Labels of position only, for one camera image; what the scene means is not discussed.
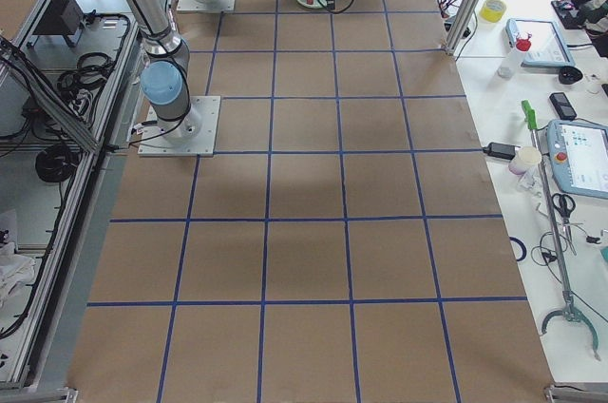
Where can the yellow tape roll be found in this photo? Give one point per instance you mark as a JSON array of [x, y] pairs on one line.
[[492, 11]]

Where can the clear bottle red cap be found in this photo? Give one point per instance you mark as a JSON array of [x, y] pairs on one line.
[[514, 59]]

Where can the far teach pendant tablet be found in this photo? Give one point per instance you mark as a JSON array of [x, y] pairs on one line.
[[548, 48]]

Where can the teach pendant tablet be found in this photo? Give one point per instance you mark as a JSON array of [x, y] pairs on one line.
[[548, 48], [578, 157]]

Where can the black power adapter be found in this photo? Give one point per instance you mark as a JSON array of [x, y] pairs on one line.
[[500, 151]]

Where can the black round cap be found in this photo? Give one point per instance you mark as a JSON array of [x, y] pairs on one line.
[[569, 75]]

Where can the white paper cup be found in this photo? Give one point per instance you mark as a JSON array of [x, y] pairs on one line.
[[525, 158]]

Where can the near teach pendant tablet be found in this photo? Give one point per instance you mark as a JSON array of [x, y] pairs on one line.
[[578, 157]]

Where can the blue tape roll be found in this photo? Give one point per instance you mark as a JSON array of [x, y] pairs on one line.
[[522, 253]]

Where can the long reach grabber tool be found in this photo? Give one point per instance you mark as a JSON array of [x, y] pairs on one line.
[[569, 311]]

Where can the black handled scissors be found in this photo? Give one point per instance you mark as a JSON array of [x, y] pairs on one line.
[[565, 206]]

